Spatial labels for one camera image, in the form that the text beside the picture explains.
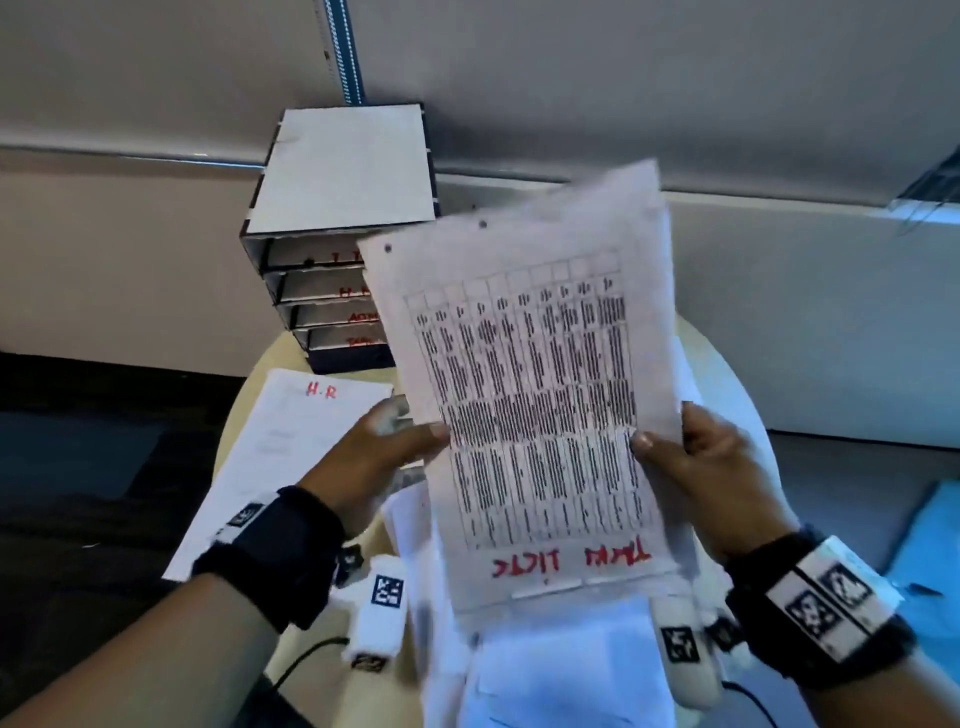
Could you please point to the Task Lists paper stack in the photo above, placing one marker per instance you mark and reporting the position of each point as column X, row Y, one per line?
column 525, row 390

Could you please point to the blue plastic bag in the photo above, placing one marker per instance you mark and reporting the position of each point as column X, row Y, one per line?
column 930, row 570

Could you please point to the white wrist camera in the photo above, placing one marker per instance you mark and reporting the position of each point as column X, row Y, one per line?
column 379, row 615
column 686, row 652

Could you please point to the H.R. paper stack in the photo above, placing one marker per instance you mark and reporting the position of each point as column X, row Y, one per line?
column 277, row 442

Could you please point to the blue dotted blind strip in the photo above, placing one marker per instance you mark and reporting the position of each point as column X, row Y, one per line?
column 341, row 52

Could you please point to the person's right forearm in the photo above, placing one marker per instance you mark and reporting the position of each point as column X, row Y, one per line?
column 885, row 701

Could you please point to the person's left forearm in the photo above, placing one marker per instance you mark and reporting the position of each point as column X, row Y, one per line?
column 150, row 660

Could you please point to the unsorted pile of papers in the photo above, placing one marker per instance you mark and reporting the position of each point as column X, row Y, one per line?
column 570, row 667

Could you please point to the person's left hand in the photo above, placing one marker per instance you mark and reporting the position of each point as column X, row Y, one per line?
column 367, row 465

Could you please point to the person's right hand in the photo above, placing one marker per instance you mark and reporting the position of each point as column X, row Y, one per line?
column 720, row 487

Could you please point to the round wooden table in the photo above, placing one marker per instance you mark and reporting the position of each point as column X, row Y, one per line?
column 247, row 390

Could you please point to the cardboard document tray organizer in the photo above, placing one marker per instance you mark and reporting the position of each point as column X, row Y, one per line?
column 345, row 165

